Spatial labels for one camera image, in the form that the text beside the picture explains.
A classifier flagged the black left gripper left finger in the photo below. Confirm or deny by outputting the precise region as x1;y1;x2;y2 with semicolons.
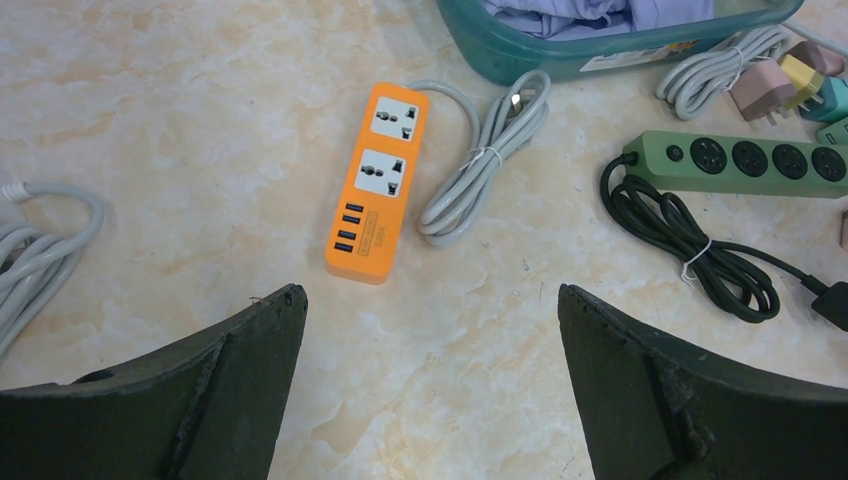
1;284;308;479

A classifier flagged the grey power strip cable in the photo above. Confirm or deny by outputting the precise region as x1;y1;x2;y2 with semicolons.
655;19;848;122

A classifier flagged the black cable with plug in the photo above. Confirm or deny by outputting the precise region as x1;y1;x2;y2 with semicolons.
599;152;848;333

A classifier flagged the orange power strip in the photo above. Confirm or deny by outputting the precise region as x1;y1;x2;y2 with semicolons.
324;82;430;285

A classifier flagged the purple cloth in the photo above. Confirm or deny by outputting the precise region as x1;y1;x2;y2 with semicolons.
481;0;714;41

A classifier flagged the teal plastic basin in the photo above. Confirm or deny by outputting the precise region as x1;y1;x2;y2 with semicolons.
437;0;803;85

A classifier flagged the teal usb charger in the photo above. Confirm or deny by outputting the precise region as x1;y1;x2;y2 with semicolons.
799;77;847;123

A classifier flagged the pink usb charger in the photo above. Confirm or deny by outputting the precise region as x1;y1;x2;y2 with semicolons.
730;60;797;125
787;40;846;77

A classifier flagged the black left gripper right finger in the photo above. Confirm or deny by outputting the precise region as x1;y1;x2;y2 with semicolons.
558;284;847;479

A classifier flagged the yellow usb charger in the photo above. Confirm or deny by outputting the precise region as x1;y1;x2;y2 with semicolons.
778;55;824;109

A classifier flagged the small strip grey cable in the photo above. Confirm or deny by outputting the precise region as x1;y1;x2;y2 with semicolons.
0;182;107;359

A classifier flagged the green power strip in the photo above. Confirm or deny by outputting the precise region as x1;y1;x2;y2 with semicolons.
622;131;847;198

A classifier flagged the light green usb charger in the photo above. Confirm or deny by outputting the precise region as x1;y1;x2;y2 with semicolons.
816;118;848;146

